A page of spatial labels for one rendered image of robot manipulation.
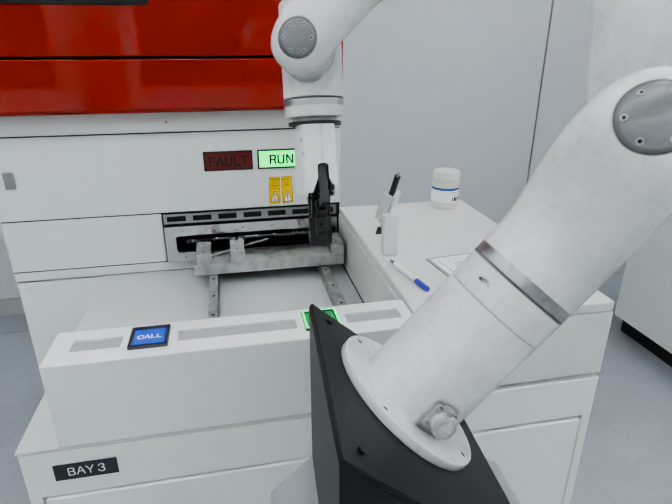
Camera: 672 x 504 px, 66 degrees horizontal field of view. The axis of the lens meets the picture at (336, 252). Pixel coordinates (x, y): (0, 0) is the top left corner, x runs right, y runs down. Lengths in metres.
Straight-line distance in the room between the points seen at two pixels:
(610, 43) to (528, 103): 2.63
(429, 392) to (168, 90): 0.91
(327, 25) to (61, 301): 1.07
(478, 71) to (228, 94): 2.05
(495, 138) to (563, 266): 2.69
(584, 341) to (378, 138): 2.12
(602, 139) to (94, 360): 0.68
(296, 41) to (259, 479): 0.68
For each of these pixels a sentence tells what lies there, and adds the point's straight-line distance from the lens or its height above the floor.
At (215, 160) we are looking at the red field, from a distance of 1.32.
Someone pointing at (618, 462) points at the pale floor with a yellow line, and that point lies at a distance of 2.20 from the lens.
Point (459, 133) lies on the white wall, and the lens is 3.10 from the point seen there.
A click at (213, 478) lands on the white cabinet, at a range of 0.93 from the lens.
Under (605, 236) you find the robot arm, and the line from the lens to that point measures 0.53.
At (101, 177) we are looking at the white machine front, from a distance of 1.36.
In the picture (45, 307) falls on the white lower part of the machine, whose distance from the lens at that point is 1.51.
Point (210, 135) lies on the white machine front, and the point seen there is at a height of 1.16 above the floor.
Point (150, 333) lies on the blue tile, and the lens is 0.84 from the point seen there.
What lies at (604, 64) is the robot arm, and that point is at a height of 1.35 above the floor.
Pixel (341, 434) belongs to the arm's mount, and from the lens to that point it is 0.47.
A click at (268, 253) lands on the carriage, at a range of 1.31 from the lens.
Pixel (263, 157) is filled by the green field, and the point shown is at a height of 1.10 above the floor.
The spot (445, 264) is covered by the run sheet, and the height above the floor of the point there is 0.97.
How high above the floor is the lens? 1.37
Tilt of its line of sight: 22 degrees down
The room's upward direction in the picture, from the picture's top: straight up
